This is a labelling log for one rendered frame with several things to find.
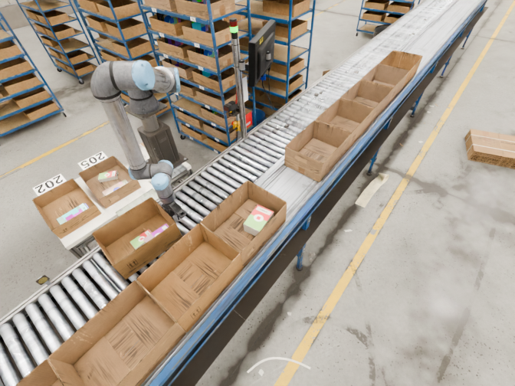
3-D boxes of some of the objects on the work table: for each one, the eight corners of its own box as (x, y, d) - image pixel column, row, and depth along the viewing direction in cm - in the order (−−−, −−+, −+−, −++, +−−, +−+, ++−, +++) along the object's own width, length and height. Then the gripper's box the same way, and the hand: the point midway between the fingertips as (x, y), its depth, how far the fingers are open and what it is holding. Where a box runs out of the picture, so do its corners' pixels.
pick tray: (80, 187, 204) (72, 177, 196) (102, 213, 185) (95, 204, 178) (40, 208, 191) (31, 199, 183) (60, 240, 172) (50, 230, 165)
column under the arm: (143, 162, 220) (127, 128, 195) (170, 146, 232) (158, 113, 207) (162, 176, 208) (146, 142, 183) (188, 159, 220) (178, 125, 195)
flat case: (57, 220, 181) (55, 219, 179) (84, 204, 190) (83, 202, 188) (65, 231, 174) (63, 230, 173) (93, 214, 183) (92, 212, 182)
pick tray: (118, 164, 220) (113, 155, 212) (142, 187, 201) (136, 178, 193) (84, 182, 207) (77, 173, 199) (106, 209, 188) (99, 200, 181)
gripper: (168, 190, 163) (178, 211, 179) (156, 199, 158) (166, 220, 174) (177, 197, 159) (186, 217, 175) (165, 206, 154) (175, 227, 170)
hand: (178, 220), depth 172 cm, fingers closed
